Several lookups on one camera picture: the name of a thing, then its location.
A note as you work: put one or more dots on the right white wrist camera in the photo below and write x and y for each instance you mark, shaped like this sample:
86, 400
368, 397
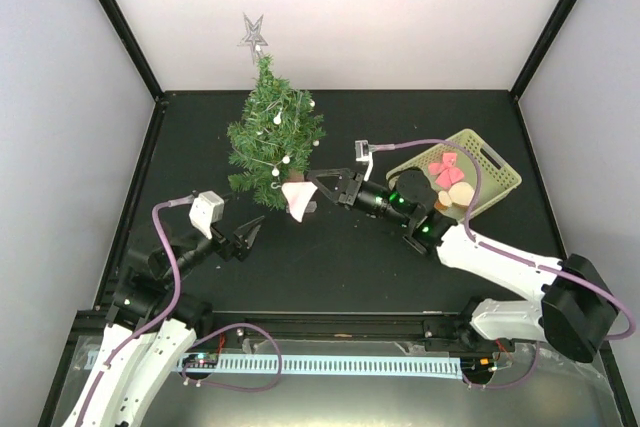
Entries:
364, 155

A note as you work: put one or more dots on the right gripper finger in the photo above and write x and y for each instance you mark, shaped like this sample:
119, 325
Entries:
331, 189
333, 176

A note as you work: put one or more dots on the small green christmas tree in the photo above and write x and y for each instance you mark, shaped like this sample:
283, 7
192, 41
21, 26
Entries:
274, 137

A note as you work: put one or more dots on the black aluminium rail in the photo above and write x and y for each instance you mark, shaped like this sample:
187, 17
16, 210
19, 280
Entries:
325, 329

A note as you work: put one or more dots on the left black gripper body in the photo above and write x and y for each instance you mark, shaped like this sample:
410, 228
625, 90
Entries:
225, 247

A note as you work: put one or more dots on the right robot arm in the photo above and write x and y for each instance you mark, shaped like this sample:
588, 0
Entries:
564, 303

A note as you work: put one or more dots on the brown white plush ornament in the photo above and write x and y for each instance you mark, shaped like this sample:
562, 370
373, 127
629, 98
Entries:
459, 195

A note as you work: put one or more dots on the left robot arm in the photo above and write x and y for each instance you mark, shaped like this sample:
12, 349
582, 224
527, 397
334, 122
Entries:
151, 323

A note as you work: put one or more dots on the small circuit board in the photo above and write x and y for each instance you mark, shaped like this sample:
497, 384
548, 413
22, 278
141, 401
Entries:
201, 360

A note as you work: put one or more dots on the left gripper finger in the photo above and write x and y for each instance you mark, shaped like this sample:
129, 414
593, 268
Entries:
240, 231
250, 237

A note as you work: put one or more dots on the silver star tree topper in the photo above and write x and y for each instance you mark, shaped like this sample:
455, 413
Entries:
253, 38

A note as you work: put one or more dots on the pink star ornament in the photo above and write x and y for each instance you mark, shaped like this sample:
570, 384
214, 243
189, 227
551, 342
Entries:
446, 171

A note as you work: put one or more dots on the green plastic basket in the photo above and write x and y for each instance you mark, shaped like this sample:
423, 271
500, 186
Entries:
483, 168

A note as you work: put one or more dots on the pink cone ornament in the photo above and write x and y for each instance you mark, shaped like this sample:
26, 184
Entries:
298, 196

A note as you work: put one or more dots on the light blue slotted cable duct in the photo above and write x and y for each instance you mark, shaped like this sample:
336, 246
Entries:
330, 365

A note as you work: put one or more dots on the clear battery box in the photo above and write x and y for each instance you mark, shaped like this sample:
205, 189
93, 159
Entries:
310, 207

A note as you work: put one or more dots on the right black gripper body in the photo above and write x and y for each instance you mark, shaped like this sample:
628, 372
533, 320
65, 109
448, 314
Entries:
350, 194

